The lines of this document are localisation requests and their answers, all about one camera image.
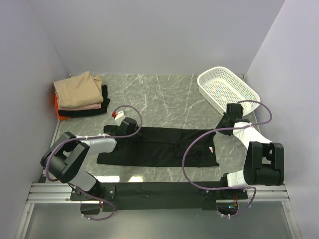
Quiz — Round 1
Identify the folded black t-shirt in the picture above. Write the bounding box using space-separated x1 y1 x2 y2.
68 85 110 118

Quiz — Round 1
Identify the folded orange t-shirt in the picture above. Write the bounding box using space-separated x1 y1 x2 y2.
54 94 76 121

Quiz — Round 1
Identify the folded pink t-shirt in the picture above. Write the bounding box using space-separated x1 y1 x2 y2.
58 103 101 111

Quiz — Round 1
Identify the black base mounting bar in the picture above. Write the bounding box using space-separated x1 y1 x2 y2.
69 181 250 215

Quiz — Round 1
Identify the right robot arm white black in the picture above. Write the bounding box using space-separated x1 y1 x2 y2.
217 103 284 199

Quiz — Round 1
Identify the aluminium rail frame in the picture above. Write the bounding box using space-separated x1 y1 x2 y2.
15 134 292 239

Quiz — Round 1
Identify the white perforated plastic basket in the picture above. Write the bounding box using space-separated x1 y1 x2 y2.
197 66 260 116

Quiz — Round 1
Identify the folded beige t-shirt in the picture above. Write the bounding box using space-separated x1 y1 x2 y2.
53 71 103 109

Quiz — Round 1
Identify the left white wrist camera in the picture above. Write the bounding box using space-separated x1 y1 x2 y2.
112 110 126 124

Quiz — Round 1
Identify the black t-shirt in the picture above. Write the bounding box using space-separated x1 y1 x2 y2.
97 127 219 167
68 85 110 118

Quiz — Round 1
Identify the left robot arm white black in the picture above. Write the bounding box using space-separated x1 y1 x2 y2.
40 117 139 200

